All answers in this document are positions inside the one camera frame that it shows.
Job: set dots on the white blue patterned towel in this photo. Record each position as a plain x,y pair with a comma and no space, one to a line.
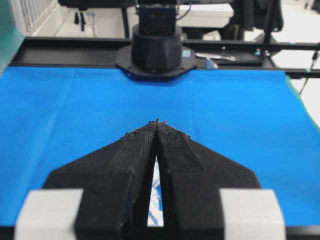
155,211

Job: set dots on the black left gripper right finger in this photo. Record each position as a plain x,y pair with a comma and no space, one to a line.
191,176

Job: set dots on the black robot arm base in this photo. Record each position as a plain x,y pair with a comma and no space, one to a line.
156,48

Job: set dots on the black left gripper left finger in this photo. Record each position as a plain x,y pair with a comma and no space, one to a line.
116,181

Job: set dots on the black office chair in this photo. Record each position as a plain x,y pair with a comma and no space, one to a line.
252,14

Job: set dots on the blue table cloth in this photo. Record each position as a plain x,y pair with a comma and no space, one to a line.
51,116

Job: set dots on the black table frame rail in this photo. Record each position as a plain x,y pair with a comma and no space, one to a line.
116,53

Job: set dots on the white desk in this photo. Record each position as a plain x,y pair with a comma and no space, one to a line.
207,16

